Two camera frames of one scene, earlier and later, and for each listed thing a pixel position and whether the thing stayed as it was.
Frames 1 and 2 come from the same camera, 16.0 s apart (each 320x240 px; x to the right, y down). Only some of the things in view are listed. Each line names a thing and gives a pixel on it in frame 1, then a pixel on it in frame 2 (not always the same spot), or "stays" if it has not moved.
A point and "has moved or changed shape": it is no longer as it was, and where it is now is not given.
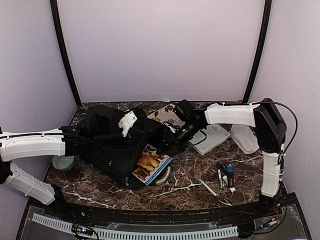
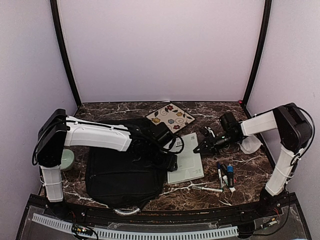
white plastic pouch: (245, 137) stays
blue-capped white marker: (219, 176) stays
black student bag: (103, 144) has moved or changed shape
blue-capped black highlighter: (230, 177) stays
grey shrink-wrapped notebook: (208, 138) has moved or changed shape
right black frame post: (268, 8) stays
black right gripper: (167, 150) -> (211, 144)
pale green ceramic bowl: (63, 163) stays
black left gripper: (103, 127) -> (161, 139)
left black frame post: (55, 13) stays
